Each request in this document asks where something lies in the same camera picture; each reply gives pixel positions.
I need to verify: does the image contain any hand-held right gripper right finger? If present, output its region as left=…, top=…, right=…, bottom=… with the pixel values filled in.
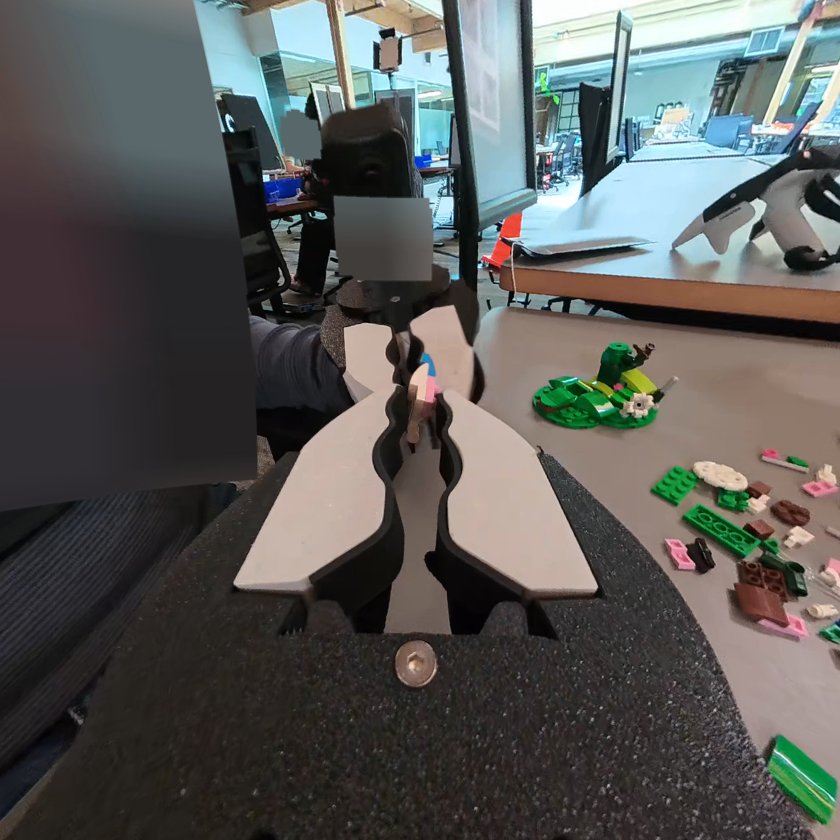
left=424, top=390, right=601, bottom=635

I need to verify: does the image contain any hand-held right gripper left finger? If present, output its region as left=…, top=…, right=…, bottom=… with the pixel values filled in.
left=233, top=385, right=405, bottom=634

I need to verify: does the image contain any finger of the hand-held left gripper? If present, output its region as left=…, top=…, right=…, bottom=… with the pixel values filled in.
left=409, top=305, right=484, bottom=404
left=343, top=325, right=403, bottom=403

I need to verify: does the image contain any small lego assembly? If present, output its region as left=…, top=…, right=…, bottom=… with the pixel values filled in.
left=406, top=353, right=441, bottom=455

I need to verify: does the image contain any green lego lily pad model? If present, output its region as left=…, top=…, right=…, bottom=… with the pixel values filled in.
left=533, top=341, right=679, bottom=431

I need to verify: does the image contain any pile of green pink lego pieces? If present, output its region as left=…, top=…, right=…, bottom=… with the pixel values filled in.
left=651, top=446, right=840, bottom=651

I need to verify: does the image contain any green flat lego tile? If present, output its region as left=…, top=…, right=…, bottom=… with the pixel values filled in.
left=766, top=735, right=840, bottom=826

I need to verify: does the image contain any studio light panel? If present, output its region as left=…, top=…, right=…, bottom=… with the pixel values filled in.
left=373, top=28, right=404, bottom=74

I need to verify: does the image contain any orange plastic object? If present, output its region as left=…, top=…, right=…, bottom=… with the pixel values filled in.
left=482, top=213, right=525, bottom=270

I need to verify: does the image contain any black office chair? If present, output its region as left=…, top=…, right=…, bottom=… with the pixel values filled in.
left=222, top=92, right=294, bottom=320

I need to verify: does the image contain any black framed panel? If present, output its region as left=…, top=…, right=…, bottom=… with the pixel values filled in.
left=443, top=0, right=540, bottom=293

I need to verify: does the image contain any grey cardboard sheet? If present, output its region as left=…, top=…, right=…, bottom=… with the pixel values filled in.
left=518, top=196, right=658, bottom=257

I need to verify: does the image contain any grey desk with wooden edge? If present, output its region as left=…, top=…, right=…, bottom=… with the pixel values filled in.
left=497, top=154, right=840, bottom=324

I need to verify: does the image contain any black computer monitor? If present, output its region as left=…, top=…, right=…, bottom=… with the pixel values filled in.
left=577, top=10, right=636, bottom=198

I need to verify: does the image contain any person's dark striped clothing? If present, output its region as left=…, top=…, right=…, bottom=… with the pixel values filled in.
left=0, top=482, right=265, bottom=773

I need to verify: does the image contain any spare white black gripper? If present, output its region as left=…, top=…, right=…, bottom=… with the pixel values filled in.
left=671, top=147, right=840, bottom=271

